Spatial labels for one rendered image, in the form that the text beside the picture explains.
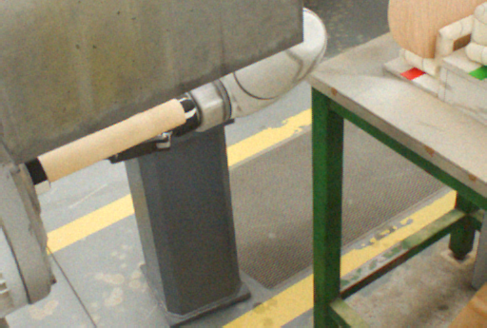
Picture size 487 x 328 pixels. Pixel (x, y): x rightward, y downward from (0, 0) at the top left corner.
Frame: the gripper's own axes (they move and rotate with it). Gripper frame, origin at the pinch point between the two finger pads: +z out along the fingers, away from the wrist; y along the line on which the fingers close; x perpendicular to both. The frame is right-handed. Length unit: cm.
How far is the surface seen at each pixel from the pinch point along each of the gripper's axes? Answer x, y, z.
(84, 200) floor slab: -107, 113, -28
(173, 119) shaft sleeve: 17.9, -24.0, -6.1
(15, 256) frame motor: 18.8, -34.5, 17.5
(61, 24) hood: 42, -38, 9
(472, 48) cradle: -2, -15, -72
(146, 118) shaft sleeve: 19.0, -23.0, -3.0
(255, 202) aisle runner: -106, 71, -79
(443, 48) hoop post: -6, -8, -73
